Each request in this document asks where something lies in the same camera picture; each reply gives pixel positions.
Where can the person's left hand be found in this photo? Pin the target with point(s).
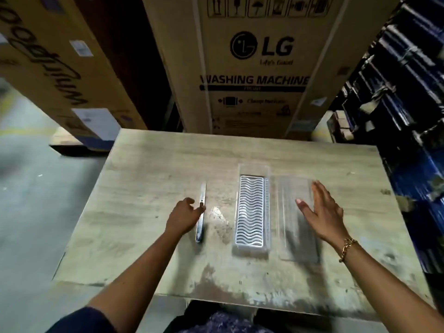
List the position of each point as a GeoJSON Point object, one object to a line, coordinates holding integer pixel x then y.
{"type": "Point", "coordinates": [183, 215]}

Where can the person's right hand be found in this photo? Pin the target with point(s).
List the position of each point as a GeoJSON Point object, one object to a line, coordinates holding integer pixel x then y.
{"type": "Point", "coordinates": [322, 213]}

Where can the clear plastic lid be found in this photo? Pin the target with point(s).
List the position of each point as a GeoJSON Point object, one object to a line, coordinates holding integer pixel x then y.
{"type": "Point", "coordinates": [295, 232]}

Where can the white wavy ridged tray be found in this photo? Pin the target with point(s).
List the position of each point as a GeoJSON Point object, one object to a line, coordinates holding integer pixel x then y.
{"type": "Point", "coordinates": [252, 213]}

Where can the person's right forearm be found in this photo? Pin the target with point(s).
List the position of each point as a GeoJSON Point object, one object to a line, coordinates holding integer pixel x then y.
{"type": "Point", "coordinates": [388, 287]}

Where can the person's left forearm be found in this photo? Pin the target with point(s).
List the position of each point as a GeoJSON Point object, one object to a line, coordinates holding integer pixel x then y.
{"type": "Point", "coordinates": [135, 279]}

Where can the person's dark patterned clothing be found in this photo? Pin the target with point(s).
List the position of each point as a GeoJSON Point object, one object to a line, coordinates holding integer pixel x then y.
{"type": "Point", "coordinates": [215, 324]}

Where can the LG washing machine carton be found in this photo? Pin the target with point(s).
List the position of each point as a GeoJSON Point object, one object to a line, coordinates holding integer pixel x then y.
{"type": "Point", "coordinates": [263, 65]}

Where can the Whirlpool cardboard carton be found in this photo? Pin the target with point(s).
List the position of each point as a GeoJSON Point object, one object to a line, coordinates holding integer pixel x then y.
{"type": "Point", "coordinates": [52, 65]}

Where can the stack of blue crates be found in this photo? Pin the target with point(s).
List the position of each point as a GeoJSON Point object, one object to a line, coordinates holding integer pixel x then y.
{"type": "Point", "coordinates": [402, 117]}

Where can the dark blue sleeve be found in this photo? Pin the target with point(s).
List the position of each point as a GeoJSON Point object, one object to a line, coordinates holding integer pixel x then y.
{"type": "Point", "coordinates": [81, 322]}

